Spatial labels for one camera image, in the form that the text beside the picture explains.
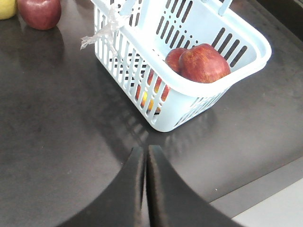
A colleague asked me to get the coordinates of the black wooden display table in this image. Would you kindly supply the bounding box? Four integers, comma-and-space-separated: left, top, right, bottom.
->
0, 0, 303, 227

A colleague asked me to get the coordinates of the dark red apple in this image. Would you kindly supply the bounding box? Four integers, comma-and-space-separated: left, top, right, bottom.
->
17, 0, 62, 30

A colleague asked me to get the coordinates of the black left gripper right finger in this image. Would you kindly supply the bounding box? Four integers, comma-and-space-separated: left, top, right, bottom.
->
146, 145, 240, 227

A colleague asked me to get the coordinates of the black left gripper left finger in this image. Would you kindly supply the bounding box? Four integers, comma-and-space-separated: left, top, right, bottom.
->
59, 147, 146, 227

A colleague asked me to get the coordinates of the yellow apple front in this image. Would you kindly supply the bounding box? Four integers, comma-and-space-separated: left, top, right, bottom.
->
0, 0, 18, 20

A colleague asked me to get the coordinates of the light blue plastic basket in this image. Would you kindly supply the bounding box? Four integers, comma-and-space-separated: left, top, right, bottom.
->
88, 0, 271, 132

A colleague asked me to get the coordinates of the clear plastic tag strip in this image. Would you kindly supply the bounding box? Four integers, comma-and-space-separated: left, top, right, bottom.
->
80, 5, 130, 57

